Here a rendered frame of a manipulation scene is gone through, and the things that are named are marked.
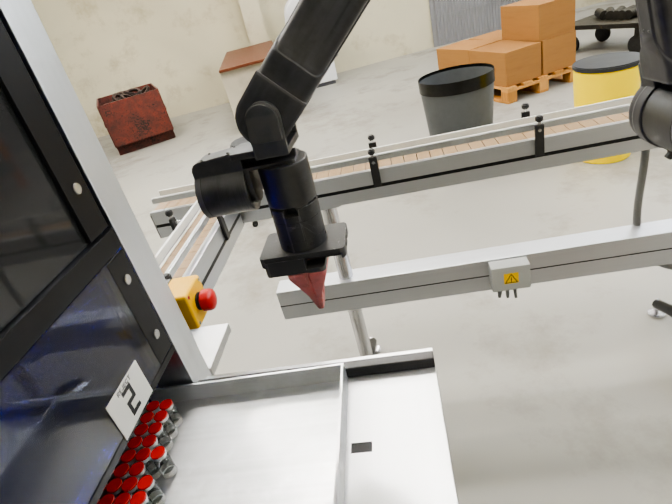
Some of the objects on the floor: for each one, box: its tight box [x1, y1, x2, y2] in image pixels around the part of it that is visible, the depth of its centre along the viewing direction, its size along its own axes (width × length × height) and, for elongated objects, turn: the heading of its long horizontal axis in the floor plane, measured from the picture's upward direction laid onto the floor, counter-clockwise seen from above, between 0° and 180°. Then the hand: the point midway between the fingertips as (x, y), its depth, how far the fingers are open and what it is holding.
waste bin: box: [418, 63, 495, 136], centre depth 355 cm, size 53×53×67 cm
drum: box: [572, 51, 641, 164], centre depth 313 cm, size 40×40×63 cm
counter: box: [219, 40, 273, 135], centre depth 691 cm, size 76×236×81 cm, turn 31°
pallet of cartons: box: [436, 0, 576, 104], centre depth 515 cm, size 143×109×80 cm
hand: (320, 300), depth 62 cm, fingers closed
